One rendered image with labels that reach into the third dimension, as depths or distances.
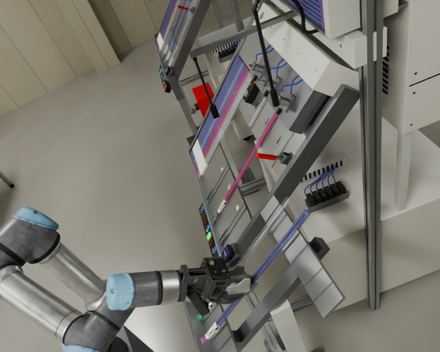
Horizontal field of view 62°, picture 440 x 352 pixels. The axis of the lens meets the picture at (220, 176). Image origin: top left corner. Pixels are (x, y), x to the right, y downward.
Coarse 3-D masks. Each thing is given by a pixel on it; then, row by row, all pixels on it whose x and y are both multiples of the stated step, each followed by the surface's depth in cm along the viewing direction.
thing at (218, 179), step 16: (224, 160) 146; (208, 176) 156; (224, 176) 143; (208, 192) 154; (224, 192) 141; (240, 192) 131; (224, 208) 139; (240, 208) 128; (224, 224) 136; (240, 224) 126; (224, 240) 133
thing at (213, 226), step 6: (192, 162) 170; (192, 168) 168; (198, 180) 161; (198, 186) 158; (204, 192) 156; (204, 198) 152; (204, 204) 150; (210, 210) 148; (210, 216) 145; (210, 222) 142; (216, 228) 140; (216, 234) 138; (216, 240) 135; (216, 246) 134; (222, 246) 134
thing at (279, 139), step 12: (252, 36) 144; (252, 48) 143; (252, 60) 141; (252, 72) 139; (264, 96) 128; (240, 108) 142; (252, 108) 134; (264, 108) 127; (324, 108) 99; (252, 120) 132; (264, 120) 125; (276, 120) 118; (252, 132) 131; (276, 132) 117; (288, 132) 111; (264, 144) 122; (276, 144) 116; (288, 144) 110; (300, 144) 105; (276, 168) 114
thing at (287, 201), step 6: (288, 198) 96; (282, 204) 97; (288, 204) 96; (282, 210) 97; (276, 216) 98; (270, 222) 99; (264, 228) 101; (270, 228) 100; (258, 234) 102; (264, 234) 101; (258, 240) 102; (252, 246) 103; (246, 252) 105; (252, 252) 104; (246, 258) 105
